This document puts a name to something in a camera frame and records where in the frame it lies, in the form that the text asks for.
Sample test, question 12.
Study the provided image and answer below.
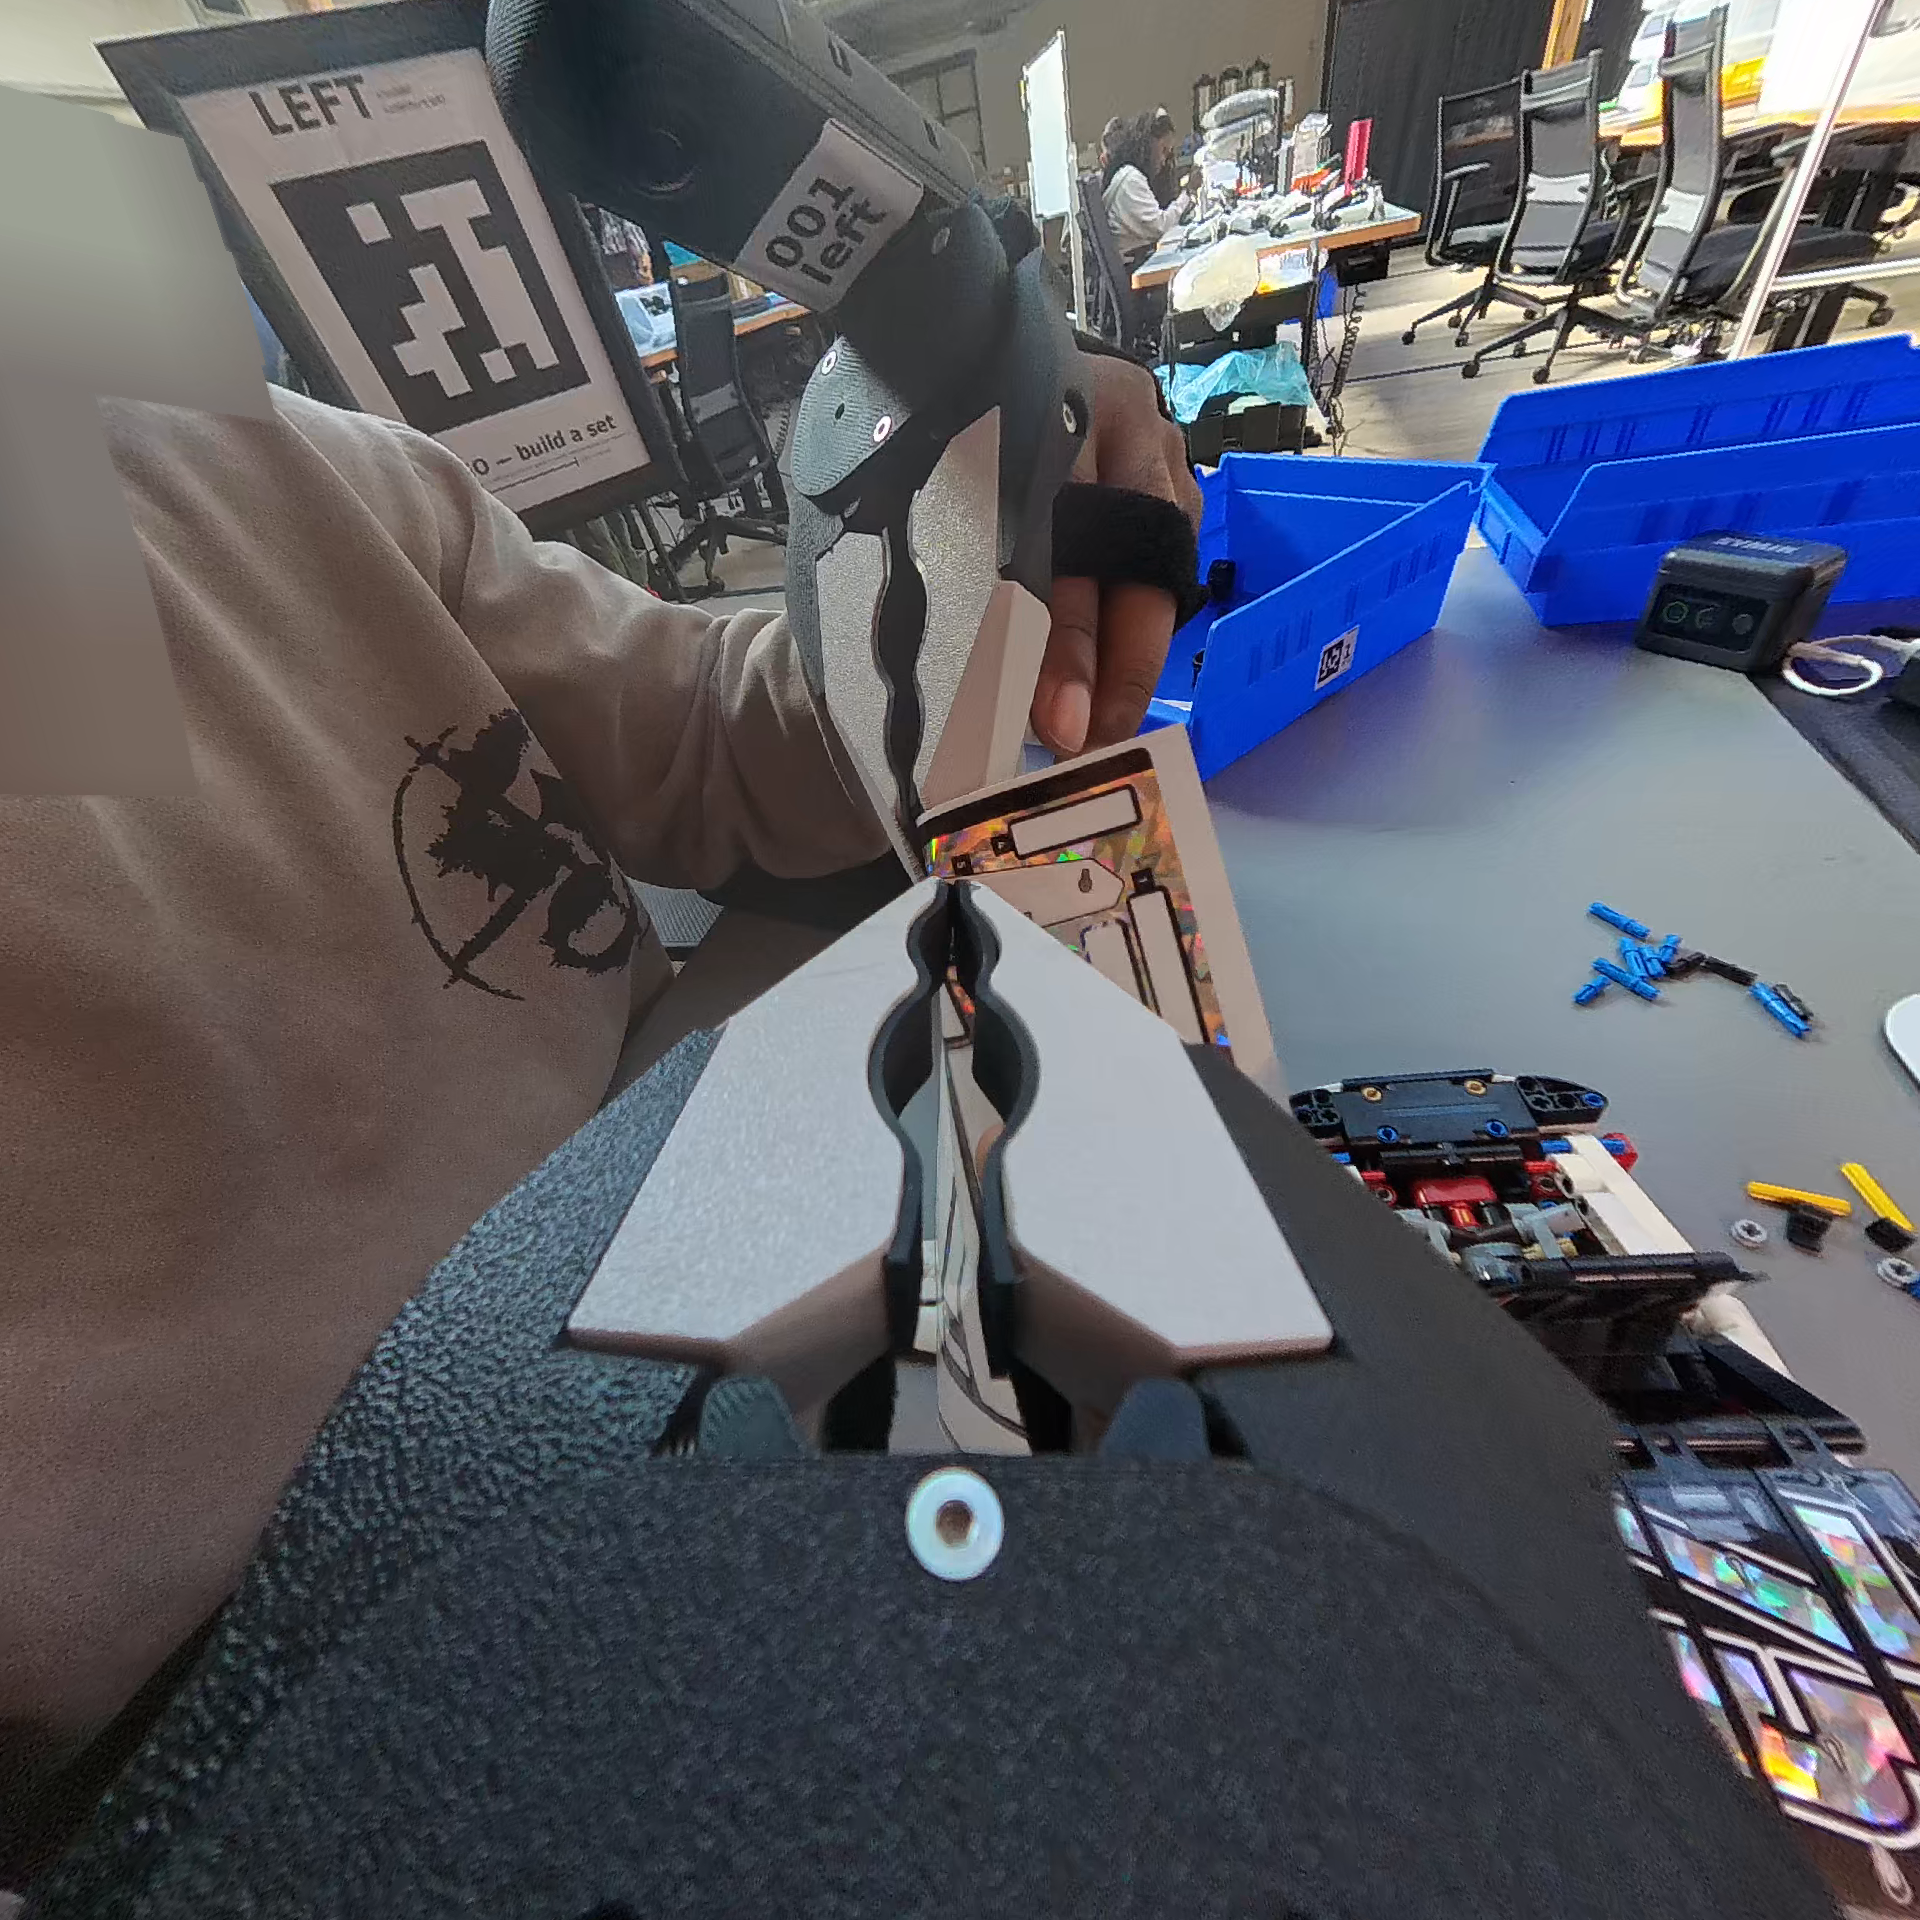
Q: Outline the person's left hand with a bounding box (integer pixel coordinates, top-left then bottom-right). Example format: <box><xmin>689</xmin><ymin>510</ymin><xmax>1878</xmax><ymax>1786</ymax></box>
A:
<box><xmin>1035</xmin><ymin>348</ymin><xmax>1209</xmax><ymax>758</ymax></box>

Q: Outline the narrow standing whiteboard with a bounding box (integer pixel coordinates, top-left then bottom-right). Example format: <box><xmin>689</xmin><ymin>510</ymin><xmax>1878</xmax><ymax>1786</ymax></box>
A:
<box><xmin>1019</xmin><ymin>31</ymin><xmax>1086</xmax><ymax>332</ymax></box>

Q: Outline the white slanted pole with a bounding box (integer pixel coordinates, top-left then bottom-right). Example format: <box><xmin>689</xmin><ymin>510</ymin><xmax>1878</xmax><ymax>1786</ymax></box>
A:
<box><xmin>1725</xmin><ymin>0</ymin><xmax>1899</xmax><ymax>365</ymax></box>

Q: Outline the narrow blue plastic bin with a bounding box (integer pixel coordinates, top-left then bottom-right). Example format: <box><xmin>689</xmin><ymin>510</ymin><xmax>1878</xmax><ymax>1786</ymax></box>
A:
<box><xmin>1147</xmin><ymin>450</ymin><xmax>1494</xmax><ymax>781</ymax></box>

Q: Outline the teal plastic bag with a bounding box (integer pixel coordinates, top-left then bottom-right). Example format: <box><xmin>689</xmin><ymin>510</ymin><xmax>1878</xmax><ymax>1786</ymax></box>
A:
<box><xmin>1160</xmin><ymin>345</ymin><xmax>1316</xmax><ymax>429</ymax></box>

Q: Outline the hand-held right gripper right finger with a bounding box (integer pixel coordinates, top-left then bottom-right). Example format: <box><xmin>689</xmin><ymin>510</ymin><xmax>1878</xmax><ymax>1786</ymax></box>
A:
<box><xmin>951</xmin><ymin>882</ymin><xmax>1336</xmax><ymax>1453</ymax></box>

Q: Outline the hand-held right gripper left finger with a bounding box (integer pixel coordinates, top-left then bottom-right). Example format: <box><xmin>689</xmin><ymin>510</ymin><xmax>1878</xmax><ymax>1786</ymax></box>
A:
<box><xmin>565</xmin><ymin>882</ymin><xmax>951</xmax><ymax>1453</ymax></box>

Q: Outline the person's beige printed hoodie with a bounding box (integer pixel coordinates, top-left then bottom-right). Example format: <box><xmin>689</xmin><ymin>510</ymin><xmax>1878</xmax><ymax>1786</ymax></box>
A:
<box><xmin>0</xmin><ymin>390</ymin><xmax>721</xmax><ymax>1801</ymax></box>

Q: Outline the white cord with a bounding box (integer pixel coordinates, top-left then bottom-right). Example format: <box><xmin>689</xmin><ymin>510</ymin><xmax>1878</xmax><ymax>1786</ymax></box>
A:
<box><xmin>1783</xmin><ymin>633</ymin><xmax>1920</xmax><ymax>700</ymax></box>

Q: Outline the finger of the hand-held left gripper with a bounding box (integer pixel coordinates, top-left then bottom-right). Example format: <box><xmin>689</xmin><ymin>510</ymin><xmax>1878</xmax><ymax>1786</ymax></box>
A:
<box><xmin>783</xmin><ymin>335</ymin><xmax>924</xmax><ymax>881</ymax></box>
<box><xmin>895</xmin><ymin>411</ymin><xmax>1055</xmax><ymax>821</ymax></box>

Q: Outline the black desk mat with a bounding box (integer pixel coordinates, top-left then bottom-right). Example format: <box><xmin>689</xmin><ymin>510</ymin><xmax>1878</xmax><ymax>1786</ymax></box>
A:
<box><xmin>1755</xmin><ymin>637</ymin><xmax>1920</xmax><ymax>849</ymax></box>

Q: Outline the small black camera device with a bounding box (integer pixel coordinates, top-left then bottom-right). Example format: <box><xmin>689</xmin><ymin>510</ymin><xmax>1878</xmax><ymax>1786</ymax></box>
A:
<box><xmin>1633</xmin><ymin>533</ymin><xmax>1849</xmax><ymax>673</ymax></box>

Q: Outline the holographic sticker sheet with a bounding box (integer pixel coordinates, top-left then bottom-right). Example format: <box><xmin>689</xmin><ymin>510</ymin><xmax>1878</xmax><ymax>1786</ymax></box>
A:
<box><xmin>908</xmin><ymin>731</ymin><xmax>1288</xmax><ymax>1457</ymax></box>

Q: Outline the toy brick race car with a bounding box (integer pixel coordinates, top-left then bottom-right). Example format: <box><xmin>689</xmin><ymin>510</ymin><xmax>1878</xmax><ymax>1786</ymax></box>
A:
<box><xmin>1287</xmin><ymin>1067</ymin><xmax>1920</xmax><ymax>1899</ymax></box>

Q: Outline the person's left forearm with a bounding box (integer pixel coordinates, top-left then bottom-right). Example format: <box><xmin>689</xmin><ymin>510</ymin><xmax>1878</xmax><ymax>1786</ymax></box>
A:
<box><xmin>449</xmin><ymin>450</ymin><xmax>920</xmax><ymax>933</ymax></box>

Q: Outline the wooden background desk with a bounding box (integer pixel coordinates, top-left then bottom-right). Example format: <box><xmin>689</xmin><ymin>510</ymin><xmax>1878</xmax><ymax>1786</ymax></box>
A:
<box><xmin>1131</xmin><ymin>202</ymin><xmax>1424</xmax><ymax>291</ymax></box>

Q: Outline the black office chair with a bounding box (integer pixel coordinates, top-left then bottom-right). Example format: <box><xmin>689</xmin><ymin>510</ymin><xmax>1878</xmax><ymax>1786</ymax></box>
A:
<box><xmin>1611</xmin><ymin>7</ymin><xmax>1894</xmax><ymax>365</ymax></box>
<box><xmin>1463</xmin><ymin>52</ymin><xmax>1617</xmax><ymax>385</ymax></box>
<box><xmin>1411</xmin><ymin>76</ymin><xmax>1536</xmax><ymax>350</ymax></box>
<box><xmin>660</xmin><ymin>270</ymin><xmax>792</xmax><ymax>594</ymax></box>

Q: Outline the pile of blue pins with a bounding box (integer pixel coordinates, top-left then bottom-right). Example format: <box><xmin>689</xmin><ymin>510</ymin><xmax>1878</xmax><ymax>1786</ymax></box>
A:
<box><xmin>1573</xmin><ymin>900</ymin><xmax>1816</xmax><ymax>1039</ymax></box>

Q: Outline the white plastic bag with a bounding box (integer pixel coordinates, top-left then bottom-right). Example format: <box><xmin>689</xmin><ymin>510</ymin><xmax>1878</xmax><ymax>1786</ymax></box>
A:
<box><xmin>1169</xmin><ymin>231</ymin><xmax>1257</xmax><ymax>326</ymax></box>

